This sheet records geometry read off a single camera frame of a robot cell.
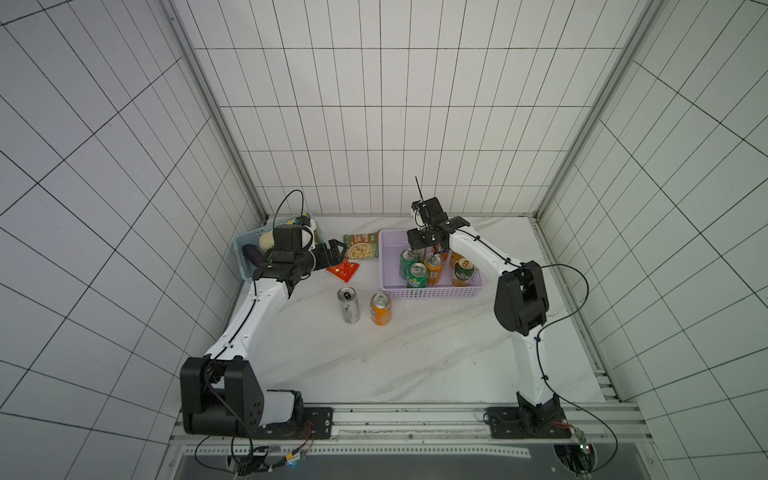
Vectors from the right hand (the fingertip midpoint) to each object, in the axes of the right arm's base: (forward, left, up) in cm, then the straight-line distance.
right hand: (405, 237), depth 98 cm
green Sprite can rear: (-7, -1, -1) cm, 8 cm away
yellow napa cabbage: (+6, +34, -8) cm, 35 cm away
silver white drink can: (-27, +15, +1) cm, 31 cm away
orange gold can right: (-20, -12, +16) cm, 29 cm away
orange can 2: (-10, -9, -1) cm, 14 cm away
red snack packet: (-7, +21, -11) cm, 25 cm away
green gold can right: (-12, -19, 0) cm, 22 cm away
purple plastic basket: (+4, +5, -9) cm, 11 cm away
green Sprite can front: (-14, -4, -1) cm, 15 cm away
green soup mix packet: (+4, +16, -11) cm, 20 cm away
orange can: (-26, +6, -2) cm, 27 cm away
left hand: (-15, +21, +8) cm, 27 cm away
